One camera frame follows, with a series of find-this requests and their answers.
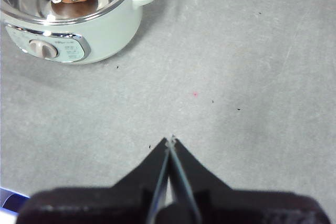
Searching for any blue and white object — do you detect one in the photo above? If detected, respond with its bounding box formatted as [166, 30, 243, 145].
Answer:
[0, 186, 30, 212]

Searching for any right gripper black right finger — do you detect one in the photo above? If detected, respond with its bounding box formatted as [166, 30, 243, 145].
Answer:
[170, 138, 332, 224]

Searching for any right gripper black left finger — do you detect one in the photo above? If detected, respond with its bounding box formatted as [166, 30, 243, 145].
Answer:
[17, 137, 171, 224]

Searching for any pale green electric pot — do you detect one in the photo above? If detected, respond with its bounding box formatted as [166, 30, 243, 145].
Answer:
[0, 0, 162, 65]

